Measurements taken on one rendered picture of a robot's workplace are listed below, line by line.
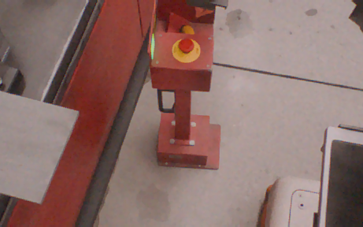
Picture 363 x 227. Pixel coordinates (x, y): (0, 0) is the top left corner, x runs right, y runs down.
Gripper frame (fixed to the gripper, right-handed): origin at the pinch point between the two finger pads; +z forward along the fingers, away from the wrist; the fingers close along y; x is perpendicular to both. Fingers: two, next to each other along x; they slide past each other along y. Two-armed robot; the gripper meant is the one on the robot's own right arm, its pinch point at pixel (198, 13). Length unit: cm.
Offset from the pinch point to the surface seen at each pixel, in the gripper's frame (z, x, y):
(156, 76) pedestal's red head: 9.1, 15.4, 7.6
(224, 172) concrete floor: 74, 17, -35
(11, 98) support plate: -11, 37, 37
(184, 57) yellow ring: 2.6, 12.4, 2.0
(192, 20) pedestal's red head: 9.0, -4.1, -0.9
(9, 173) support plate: -12, 52, 34
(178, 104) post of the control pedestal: 37.3, 8.6, -5.1
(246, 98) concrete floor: 72, -17, -43
